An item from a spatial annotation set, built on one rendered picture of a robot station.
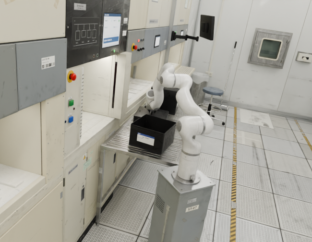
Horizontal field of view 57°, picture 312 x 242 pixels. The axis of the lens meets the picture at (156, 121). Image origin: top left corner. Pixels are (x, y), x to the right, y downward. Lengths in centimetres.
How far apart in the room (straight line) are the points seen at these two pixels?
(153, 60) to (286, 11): 329
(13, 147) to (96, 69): 97
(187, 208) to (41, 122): 102
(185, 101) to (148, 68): 196
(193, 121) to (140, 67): 217
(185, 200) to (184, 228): 24
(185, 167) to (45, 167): 82
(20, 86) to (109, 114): 121
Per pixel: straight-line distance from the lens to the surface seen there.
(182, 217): 192
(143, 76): 376
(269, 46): 610
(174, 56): 516
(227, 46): 620
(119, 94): 231
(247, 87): 632
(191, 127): 168
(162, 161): 206
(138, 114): 253
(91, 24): 177
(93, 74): 237
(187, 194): 181
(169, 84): 192
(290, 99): 647
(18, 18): 126
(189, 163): 181
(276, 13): 621
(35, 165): 166
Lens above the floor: 175
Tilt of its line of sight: 21 degrees down
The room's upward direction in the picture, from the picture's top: 8 degrees clockwise
